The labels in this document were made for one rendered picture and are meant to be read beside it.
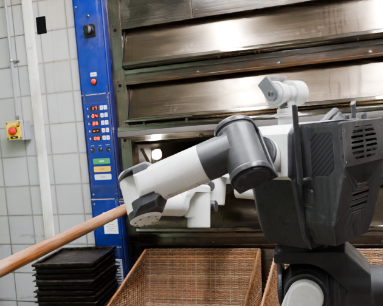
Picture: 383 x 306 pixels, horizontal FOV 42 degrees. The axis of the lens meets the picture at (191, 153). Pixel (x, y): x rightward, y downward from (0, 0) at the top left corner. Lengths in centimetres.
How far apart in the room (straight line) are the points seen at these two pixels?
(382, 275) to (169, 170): 58
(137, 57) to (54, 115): 53
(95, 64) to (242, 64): 70
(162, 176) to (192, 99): 118
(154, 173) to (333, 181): 40
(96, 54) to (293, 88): 133
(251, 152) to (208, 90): 121
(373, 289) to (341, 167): 34
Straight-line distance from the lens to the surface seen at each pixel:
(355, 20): 220
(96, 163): 246
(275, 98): 127
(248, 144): 110
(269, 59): 221
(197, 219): 140
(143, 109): 236
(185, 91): 231
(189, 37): 232
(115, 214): 141
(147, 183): 114
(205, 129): 211
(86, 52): 248
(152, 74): 236
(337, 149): 115
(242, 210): 227
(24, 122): 264
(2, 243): 288
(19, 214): 278
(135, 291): 230
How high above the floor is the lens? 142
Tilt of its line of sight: 3 degrees down
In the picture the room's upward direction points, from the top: 5 degrees counter-clockwise
